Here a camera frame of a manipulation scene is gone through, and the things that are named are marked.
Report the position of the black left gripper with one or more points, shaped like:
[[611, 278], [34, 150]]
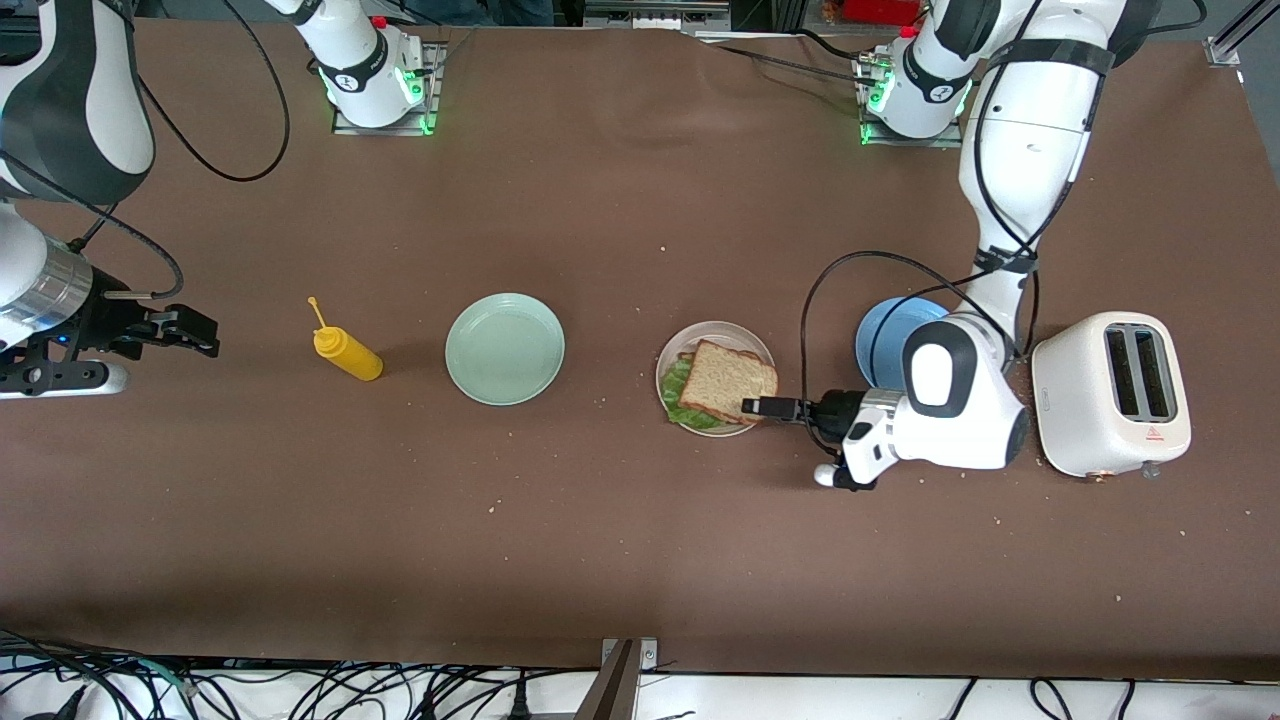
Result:
[[836, 409]]

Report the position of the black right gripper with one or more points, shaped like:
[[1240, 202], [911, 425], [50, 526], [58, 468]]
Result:
[[107, 323]]

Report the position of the dark-crust bread slice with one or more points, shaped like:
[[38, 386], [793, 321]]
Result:
[[725, 382]]

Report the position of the green lettuce leaf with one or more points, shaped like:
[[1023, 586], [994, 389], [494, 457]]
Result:
[[682, 395]]

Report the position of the yellow squeeze bottle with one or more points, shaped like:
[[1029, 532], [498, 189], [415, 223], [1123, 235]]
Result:
[[350, 355]]

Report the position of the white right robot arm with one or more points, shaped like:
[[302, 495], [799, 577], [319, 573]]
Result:
[[75, 110]]

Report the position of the beige plate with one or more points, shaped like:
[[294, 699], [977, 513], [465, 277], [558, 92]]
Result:
[[725, 332]]

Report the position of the blue plate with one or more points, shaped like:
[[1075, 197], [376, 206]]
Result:
[[885, 345]]

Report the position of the pale green plate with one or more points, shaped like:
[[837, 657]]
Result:
[[505, 350]]

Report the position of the white toaster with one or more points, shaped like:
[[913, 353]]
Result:
[[1085, 400]]

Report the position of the red box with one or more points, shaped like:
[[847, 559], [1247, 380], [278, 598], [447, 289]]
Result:
[[880, 10]]

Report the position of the standing person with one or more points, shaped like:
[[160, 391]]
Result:
[[480, 10]]

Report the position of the aluminium corner profile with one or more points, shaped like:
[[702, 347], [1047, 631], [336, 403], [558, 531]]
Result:
[[1222, 52]]

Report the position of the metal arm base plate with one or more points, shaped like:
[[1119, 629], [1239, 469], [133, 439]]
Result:
[[345, 127], [950, 142]]

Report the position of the aluminium frame post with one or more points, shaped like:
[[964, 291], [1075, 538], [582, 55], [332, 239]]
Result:
[[615, 690]]

